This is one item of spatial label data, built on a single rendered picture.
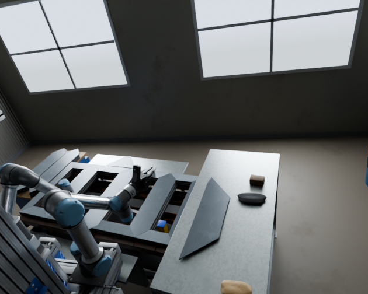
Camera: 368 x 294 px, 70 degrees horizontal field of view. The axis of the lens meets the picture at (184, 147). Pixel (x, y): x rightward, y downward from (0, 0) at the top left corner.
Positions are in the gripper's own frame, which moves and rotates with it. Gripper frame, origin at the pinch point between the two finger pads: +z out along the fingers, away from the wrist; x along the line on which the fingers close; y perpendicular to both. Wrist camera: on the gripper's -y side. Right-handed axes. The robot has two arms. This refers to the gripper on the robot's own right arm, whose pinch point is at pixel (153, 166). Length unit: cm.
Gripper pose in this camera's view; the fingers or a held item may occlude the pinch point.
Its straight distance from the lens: 165.2
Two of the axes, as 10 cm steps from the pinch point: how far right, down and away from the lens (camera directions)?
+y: 2.6, 8.4, 4.7
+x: 7.6, 1.2, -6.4
